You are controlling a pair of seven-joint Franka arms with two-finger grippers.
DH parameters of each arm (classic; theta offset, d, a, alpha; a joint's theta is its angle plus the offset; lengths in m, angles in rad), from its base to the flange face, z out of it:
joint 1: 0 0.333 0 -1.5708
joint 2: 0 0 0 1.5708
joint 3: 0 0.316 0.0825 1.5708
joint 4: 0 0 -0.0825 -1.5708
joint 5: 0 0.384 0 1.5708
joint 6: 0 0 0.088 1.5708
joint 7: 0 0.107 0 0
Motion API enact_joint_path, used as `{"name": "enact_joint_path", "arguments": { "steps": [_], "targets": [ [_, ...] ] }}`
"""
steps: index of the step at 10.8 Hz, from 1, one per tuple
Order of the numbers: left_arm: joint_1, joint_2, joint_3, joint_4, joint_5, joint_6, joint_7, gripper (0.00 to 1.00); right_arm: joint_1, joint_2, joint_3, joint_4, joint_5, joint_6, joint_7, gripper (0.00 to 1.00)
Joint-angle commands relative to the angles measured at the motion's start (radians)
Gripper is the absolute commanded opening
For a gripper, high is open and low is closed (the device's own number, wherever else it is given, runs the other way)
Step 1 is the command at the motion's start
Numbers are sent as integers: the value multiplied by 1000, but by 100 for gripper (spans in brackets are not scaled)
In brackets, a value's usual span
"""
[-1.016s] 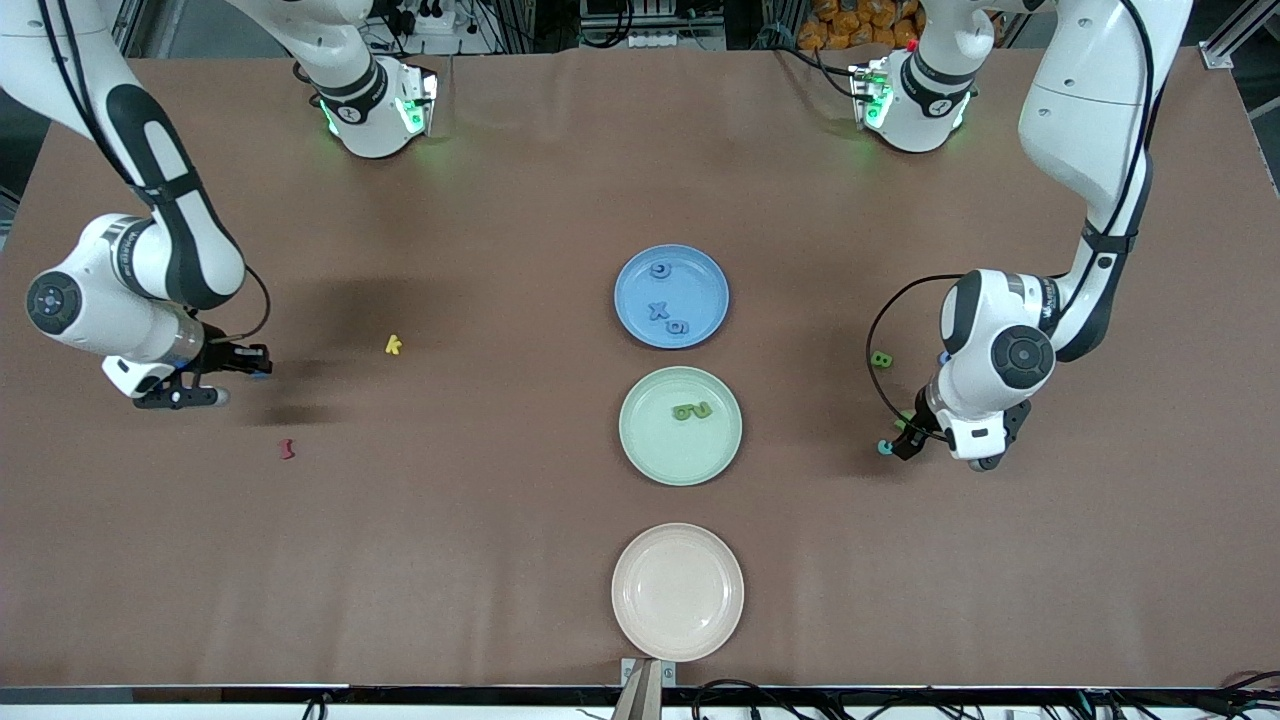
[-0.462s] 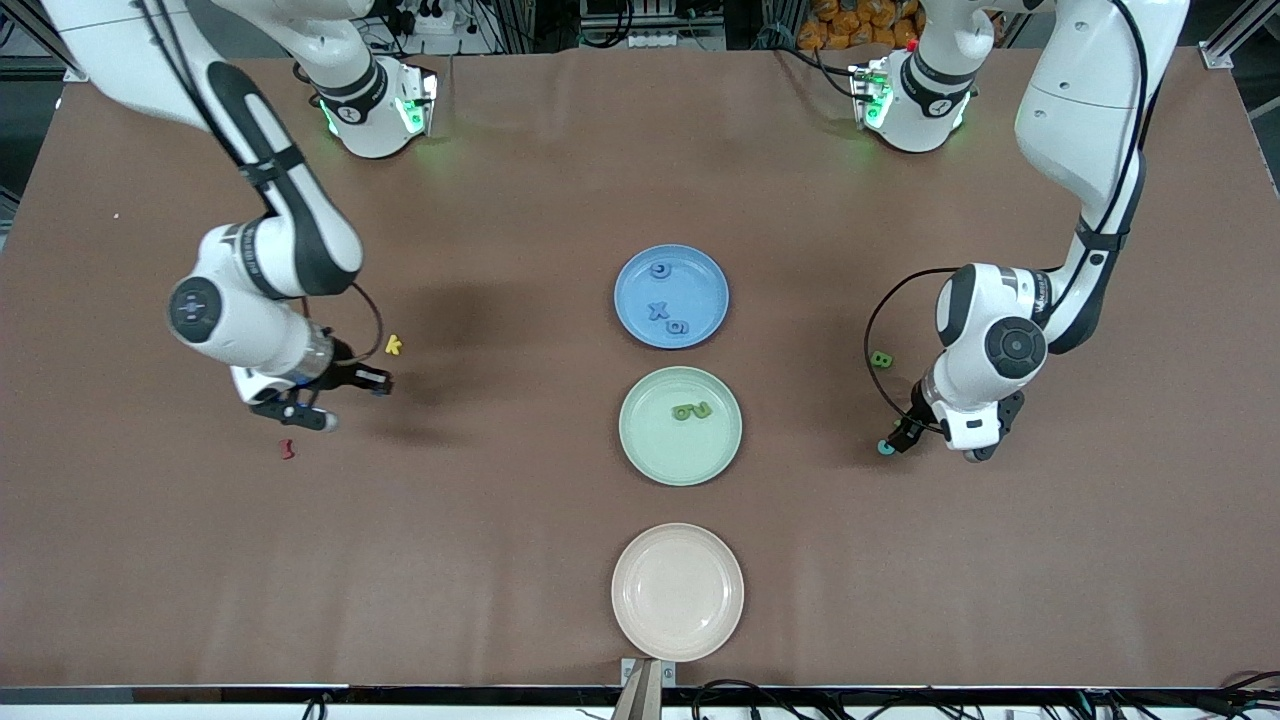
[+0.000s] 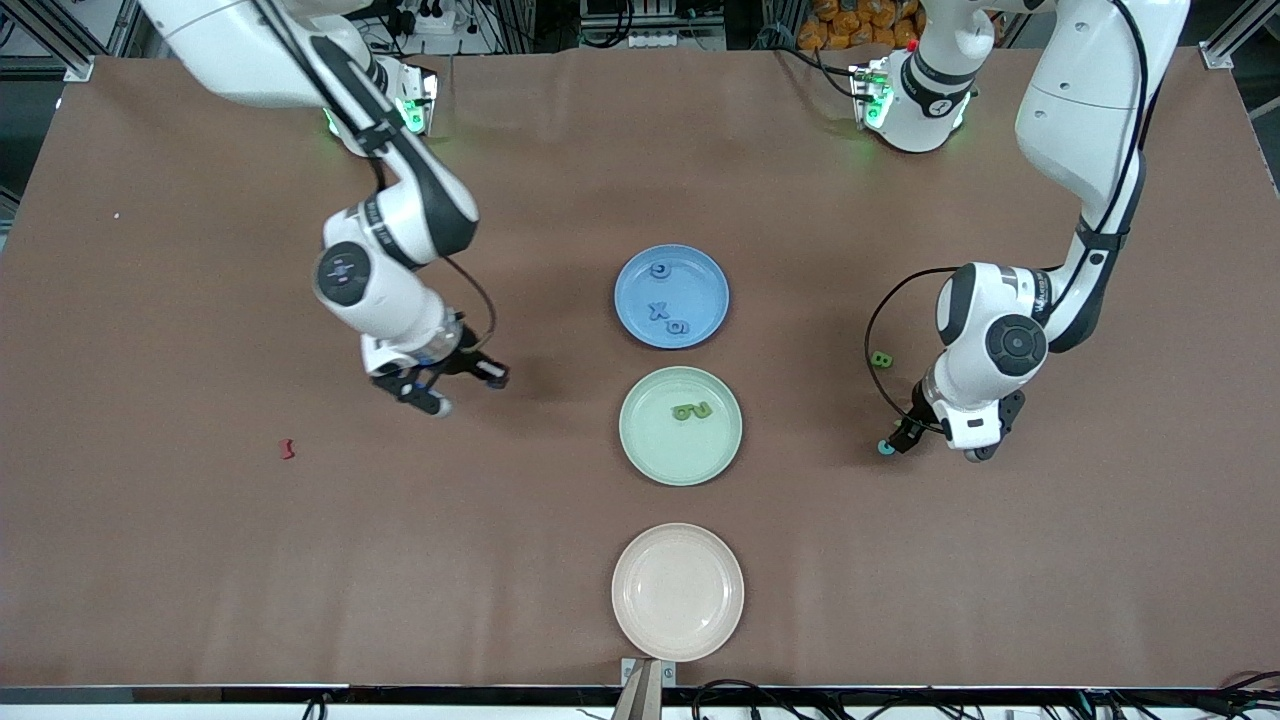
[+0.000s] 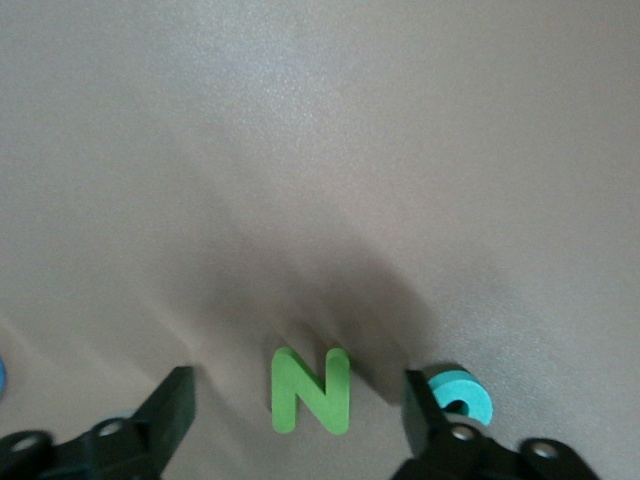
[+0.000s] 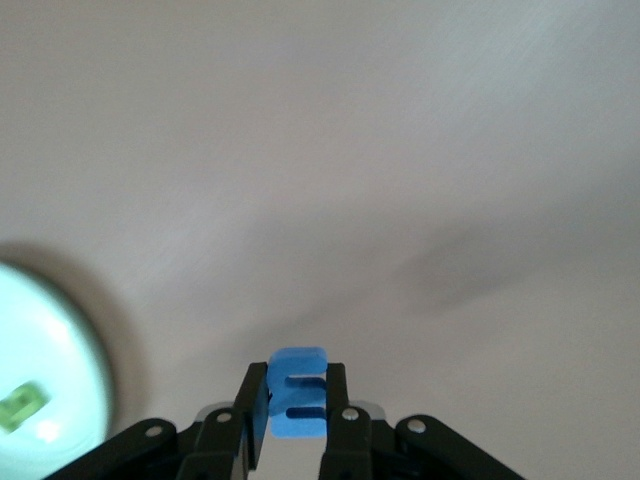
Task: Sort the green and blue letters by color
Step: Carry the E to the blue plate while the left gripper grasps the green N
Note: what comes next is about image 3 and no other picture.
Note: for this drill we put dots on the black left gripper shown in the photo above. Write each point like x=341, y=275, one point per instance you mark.
x=915, y=419

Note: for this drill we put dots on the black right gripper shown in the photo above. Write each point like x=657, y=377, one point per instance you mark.
x=462, y=361

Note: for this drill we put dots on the green foam letter B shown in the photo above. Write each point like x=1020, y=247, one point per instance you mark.
x=873, y=359

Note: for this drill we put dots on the blue foam plus sign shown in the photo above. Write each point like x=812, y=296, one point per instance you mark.
x=657, y=310

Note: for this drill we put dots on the blue foam number six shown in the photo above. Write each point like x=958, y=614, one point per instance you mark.
x=672, y=328

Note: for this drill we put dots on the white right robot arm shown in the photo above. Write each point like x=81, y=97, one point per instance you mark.
x=250, y=60

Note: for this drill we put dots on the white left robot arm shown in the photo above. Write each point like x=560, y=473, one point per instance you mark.
x=1090, y=100

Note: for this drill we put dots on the mint green plate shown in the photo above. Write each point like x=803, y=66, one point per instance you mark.
x=650, y=450

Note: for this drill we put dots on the blue plate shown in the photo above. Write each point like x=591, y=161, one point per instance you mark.
x=705, y=290

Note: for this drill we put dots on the beige plate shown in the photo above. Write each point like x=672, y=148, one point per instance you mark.
x=678, y=592

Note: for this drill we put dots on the brown table cover sheet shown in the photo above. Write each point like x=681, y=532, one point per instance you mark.
x=200, y=550

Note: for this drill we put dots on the white power strip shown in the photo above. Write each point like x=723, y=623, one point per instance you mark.
x=430, y=20

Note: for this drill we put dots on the pile of orange items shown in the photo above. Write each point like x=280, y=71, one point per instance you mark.
x=850, y=20

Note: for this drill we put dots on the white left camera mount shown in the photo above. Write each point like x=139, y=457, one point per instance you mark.
x=972, y=428

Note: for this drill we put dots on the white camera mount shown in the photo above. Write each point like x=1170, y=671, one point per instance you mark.
x=972, y=428
x=390, y=355

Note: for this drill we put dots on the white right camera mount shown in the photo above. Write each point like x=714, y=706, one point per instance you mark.
x=390, y=355

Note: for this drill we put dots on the front camera mount bracket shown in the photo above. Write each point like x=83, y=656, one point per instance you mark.
x=642, y=690

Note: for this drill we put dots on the aluminium frame profile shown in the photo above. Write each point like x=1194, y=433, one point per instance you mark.
x=1215, y=55
x=80, y=68

